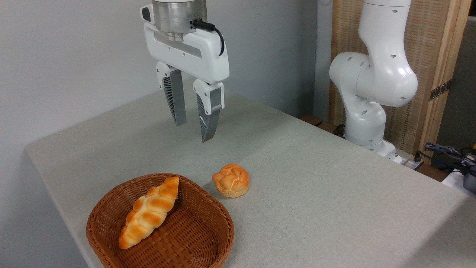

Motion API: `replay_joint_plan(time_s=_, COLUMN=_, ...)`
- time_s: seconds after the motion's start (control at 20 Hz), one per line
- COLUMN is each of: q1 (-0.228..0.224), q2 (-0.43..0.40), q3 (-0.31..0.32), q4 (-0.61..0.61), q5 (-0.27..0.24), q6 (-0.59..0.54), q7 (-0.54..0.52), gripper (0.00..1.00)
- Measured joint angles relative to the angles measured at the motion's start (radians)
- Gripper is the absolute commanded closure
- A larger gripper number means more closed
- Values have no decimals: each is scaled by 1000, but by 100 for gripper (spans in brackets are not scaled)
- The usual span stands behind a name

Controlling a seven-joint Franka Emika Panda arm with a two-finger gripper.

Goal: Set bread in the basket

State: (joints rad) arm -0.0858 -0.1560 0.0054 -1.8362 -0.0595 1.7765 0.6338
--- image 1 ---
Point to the brass screen hinge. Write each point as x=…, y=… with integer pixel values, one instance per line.
x=440, y=90

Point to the grey tablecloth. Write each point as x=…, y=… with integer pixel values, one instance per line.
x=297, y=167

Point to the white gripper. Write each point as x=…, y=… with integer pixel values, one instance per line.
x=208, y=56

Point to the brown woven wicker basket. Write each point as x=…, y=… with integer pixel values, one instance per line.
x=193, y=230

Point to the round knotted bread bun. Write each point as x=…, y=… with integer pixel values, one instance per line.
x=231, y=180

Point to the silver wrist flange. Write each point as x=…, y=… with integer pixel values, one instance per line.
x=178, y=16

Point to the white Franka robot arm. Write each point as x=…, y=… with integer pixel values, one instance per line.
x=379, y=74

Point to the white box with grey part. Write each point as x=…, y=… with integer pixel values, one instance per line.
x=461, y=182

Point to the long braided bread loaf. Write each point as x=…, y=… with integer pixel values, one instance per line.
x=150, y=212

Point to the wooden woven screen panel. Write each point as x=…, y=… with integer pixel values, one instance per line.
x=427, y=48

